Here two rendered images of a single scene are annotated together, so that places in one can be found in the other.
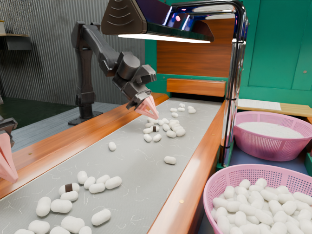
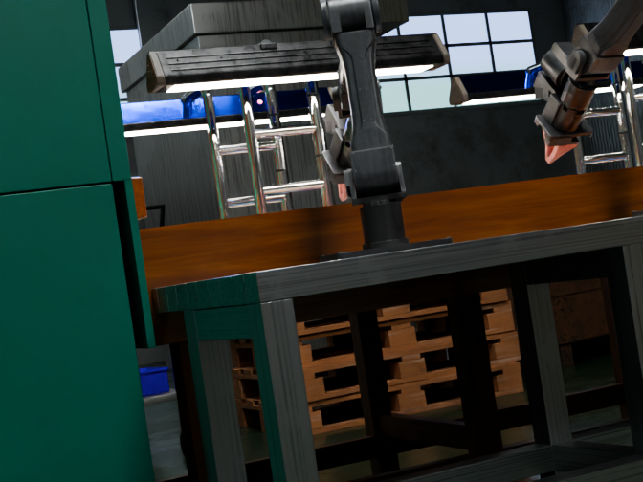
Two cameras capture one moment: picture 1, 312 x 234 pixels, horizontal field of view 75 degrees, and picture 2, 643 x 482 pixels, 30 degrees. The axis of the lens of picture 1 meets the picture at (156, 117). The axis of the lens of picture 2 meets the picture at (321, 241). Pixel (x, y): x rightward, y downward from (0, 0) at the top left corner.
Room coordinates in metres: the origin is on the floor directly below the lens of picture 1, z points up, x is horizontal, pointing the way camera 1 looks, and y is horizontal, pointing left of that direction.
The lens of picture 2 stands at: (2.39, 1.50, 0.66)
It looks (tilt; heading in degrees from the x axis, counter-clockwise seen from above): 1 degrees up; 222
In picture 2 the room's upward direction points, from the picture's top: 8 degrees counter-clockwise
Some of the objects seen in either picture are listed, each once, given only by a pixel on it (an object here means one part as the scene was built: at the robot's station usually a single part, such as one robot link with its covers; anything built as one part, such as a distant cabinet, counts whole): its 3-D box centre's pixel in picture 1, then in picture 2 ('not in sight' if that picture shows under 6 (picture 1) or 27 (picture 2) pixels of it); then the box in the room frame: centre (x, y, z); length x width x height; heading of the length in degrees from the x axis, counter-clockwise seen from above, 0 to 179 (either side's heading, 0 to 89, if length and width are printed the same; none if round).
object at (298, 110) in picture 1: (266, 106); not in sight; (0.86, -0.49, 0.77); 0.33 x 0.15 x 0.01; 65
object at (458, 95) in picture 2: not in sight; (553, 80); (-0.49, -0.17, 1.08); 0.62 x 0.08 x 0.07; 155
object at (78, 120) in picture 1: (86, 111); (383, 227); (0.99, 0.36, 0.71); 0.20 x 0.07 x 0.08; 158
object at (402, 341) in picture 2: not in sight; (365, 319); (-1.75, -2.05, 0.41); 1.15 x 0.79 x 0.81; 156
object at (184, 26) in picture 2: not in sight; (277, 202); (-3.38, -4.07, 1.15); 1.79 x 1.42 x 2.30; 66
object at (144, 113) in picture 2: not in sight; (215, 110); (0.39, -0.58, 1.08); 0.62 x 0.08 x 0.07; 155
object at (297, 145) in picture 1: (267, 134); not in sight; (0.67, -0.40, 0.72); 0.27 x 0.27 x 0.10
